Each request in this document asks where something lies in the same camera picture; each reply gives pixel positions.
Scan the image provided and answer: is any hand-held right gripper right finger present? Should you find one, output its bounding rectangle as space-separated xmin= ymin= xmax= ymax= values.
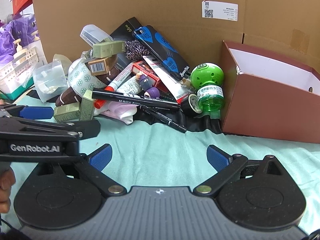
xmin=192 ymin=144 xmax=285 ymax=196

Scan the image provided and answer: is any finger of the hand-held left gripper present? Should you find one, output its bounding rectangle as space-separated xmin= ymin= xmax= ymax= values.
xmin=0 ymin=117 xmax=101 ymax=142
xmin=0 ymin=105 xmax=54 ymax=120

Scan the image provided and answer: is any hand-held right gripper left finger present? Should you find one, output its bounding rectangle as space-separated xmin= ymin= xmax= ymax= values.
xmin=37 ymin=144 xmax=127 ymax=196

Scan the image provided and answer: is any pink white cloth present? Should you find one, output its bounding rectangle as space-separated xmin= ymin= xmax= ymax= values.
xmin=100 ymin=102 xmax=140 ymax=125

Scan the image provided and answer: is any clear green-print tape roll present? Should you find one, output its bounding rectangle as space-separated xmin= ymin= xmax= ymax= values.
xmin=67 ymin=57 xmax=100 ymax=97

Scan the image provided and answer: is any maroon cardboard box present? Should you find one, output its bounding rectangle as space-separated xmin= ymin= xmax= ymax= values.
xmin=220 ymin=40 xmax=320 ymax=144

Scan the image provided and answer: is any teal cloth desktop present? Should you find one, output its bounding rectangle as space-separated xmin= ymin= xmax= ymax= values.
xmin=0 ymin=97 xmax=320 ymax=233

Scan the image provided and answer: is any person's left hand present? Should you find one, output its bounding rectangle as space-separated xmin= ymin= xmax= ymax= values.
xmin=0 ymin=167 xmax=17 ymax=214

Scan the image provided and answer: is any brown striped cylinder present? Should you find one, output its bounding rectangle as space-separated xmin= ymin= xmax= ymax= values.
xmin=55 ymin=66 xmax=120 ymax=107

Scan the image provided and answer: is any clear plastic cup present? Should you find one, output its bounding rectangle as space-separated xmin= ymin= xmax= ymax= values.
xmin=32 ymin=60 xmax=69 ymax=103

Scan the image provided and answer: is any small black tape roll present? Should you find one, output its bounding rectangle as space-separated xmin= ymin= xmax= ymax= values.
xmin=180 ymin=93 xmax=204 ymax=117

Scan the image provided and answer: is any translucent plastic lid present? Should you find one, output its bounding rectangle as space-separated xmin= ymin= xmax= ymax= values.
xmin=52 ymin=53 xmax=73 ymax=68

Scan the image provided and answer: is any white perforated basket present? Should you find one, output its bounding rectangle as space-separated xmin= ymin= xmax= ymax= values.
xmin=0 ymin=40 xmax=42 ymax=90

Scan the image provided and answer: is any thin black pen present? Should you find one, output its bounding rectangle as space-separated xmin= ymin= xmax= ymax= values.
xmin=140 ymin=105 xmax=187 ymax=133

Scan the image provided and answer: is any thick black marker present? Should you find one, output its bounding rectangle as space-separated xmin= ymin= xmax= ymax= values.
xmin=91 ymin=89 xmax=181 ymax=110

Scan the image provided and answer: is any white tube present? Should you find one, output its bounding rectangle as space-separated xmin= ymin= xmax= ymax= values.
xmin=116 ymin=74 xmax=143 ymax=95

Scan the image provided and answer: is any gold brown small box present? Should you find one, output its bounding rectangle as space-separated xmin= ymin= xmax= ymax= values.
xmin=87 ymin=56 xmax=118 ymax=76

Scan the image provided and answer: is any red-capped whiteboard marker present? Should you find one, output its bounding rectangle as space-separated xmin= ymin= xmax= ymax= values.
xmin=94 ymin=61 xmax=137 ymax=109

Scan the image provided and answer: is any purple plastic bag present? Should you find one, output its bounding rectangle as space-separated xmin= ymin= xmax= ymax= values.
xmin=0 ymin=14 xmax=38 ymax=65

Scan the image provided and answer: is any green mosquito repellent bottle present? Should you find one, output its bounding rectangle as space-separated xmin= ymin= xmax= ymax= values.
xmin=190 ymin=62 xmax=225 ymax=112

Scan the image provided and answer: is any purple toy figurine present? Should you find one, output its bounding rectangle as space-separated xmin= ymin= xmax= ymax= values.
xmin=135 ymin=72 xmax=160 ymax=99

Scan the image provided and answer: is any white red flat package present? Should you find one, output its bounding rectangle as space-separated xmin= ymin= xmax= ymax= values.
xmin=142 ymin=55 xmax=190 ymax=105

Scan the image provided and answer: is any clear plastic case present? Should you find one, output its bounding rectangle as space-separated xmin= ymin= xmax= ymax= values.
xmin=80 ymin=24 xmax=114 ymax=46

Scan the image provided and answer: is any red card box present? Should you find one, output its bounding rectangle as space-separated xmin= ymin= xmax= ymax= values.
xmin=132 ymin=60 xmax=160 ymax=87

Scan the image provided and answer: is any steel wool scrubber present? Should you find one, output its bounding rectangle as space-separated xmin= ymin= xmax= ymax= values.
xmin=124 ymin=39 xmax=152 ymax=62

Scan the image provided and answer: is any black charger box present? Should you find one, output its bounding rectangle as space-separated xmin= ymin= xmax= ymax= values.
xmin=109 ymin=17 xmax=147 ymax=45

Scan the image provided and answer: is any black blue-heart phone case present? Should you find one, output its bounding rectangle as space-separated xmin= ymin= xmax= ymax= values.
xmin=132 ymin=25 xmax=191 ymax=81

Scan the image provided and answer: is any white shipping label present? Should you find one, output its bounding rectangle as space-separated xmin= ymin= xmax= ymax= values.
xmin=202 ymin=1 xmax=239 ymax=20

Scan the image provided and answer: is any large cardboard box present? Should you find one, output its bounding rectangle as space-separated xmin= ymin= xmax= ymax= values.
xmin=32 ymin=0 xmax=320 ymax=80

